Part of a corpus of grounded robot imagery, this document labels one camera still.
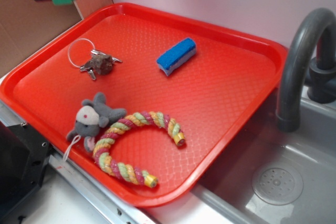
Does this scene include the metal keys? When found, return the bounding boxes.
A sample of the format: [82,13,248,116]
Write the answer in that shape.
[67,38,123,81]

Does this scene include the brown cardboard panel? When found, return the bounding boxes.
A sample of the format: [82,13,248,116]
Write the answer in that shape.
[1,0,113,76]

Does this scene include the brown rock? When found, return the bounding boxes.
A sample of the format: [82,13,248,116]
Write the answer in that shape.
[91,54,113,76]

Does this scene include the blue sponge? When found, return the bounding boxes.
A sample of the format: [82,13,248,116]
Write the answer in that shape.
[156,38,196,76]

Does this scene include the grey plush mouse toy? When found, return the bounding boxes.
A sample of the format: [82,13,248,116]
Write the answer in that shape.
[63,92,127,161]

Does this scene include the grey faucet spout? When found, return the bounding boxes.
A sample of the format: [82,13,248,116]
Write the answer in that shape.
[276,8,335,132]

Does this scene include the grey plastic sink basin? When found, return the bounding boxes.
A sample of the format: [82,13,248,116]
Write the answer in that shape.
[193,93,335,223]

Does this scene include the sink drain strainer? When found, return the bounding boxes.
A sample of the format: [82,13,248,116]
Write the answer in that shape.
[251,165,303,206]

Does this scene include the metal rail strip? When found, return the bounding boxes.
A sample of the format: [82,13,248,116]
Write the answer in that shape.
[0,100,161,224]

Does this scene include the multicolour rope ring toy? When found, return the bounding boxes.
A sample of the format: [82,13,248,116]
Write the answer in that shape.
[92,111,186,189]

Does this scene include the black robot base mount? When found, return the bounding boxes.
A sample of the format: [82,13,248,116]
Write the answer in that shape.
[1,124,51,220]

